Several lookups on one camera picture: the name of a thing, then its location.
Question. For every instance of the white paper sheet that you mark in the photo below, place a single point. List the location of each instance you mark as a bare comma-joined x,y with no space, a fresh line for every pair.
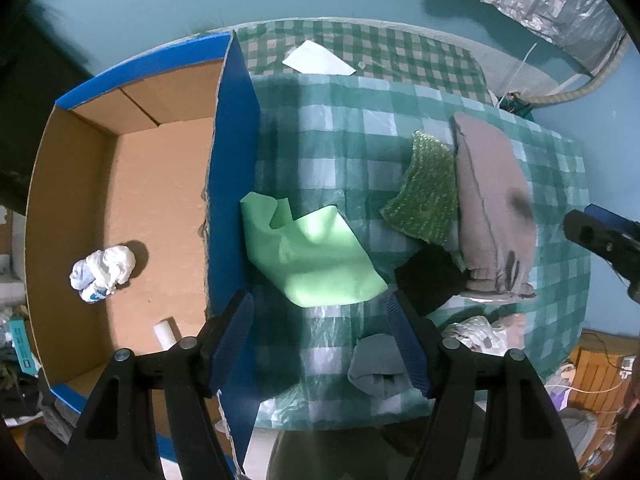
317,59

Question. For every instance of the light green cloth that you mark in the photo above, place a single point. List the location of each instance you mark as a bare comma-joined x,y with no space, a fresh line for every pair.
315,260

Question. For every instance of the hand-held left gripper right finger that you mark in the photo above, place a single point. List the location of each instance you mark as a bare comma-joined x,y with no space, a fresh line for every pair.
402,340

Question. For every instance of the teal white checked tablecloth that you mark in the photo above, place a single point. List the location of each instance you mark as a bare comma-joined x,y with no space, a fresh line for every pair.
350,135

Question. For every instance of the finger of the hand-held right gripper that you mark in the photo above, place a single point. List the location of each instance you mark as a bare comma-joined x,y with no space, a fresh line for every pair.
600,240
612,221

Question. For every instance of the wooden crate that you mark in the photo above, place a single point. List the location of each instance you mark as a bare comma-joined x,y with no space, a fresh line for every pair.
595,375

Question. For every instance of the white paper roll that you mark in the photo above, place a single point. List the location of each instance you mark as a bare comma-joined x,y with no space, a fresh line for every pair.
164,332

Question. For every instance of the white patterned cloth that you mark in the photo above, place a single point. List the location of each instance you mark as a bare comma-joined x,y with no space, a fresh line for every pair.
472,332

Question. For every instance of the teal cardboard packet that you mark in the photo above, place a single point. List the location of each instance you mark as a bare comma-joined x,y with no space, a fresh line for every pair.
24,345

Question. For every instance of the teal plastic basket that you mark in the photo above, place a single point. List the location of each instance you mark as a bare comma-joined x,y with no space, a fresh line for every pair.
515,105

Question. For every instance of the olive green trousers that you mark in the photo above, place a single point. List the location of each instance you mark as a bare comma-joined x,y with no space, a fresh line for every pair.
340,455

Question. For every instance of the taupe grey garment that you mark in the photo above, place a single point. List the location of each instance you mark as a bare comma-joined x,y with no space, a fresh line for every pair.
490,185

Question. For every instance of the grey clothes pile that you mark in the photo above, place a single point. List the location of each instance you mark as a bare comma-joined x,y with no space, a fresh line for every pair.
580,425

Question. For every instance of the black sock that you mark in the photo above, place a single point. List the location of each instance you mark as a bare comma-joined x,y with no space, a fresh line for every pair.
425,280

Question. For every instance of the white crumpled cloth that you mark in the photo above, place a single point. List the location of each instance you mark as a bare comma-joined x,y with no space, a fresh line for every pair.
105,270

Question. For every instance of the green beige checked cloth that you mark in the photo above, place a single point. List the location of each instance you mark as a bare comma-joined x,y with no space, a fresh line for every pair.
400,50

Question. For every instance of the green sparkly scrub cloth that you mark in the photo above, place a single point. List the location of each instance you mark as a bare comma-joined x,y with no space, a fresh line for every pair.
425,195

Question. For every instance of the pale pink cloth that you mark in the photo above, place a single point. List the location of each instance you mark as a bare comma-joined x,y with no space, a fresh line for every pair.
512,330

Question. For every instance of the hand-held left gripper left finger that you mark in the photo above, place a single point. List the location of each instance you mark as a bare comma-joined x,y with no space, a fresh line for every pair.
232,340

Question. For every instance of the grey sock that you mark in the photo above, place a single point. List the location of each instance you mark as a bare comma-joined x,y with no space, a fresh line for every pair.
375,365

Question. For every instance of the blue cardboard box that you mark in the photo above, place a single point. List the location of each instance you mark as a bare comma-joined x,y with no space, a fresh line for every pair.
150,200

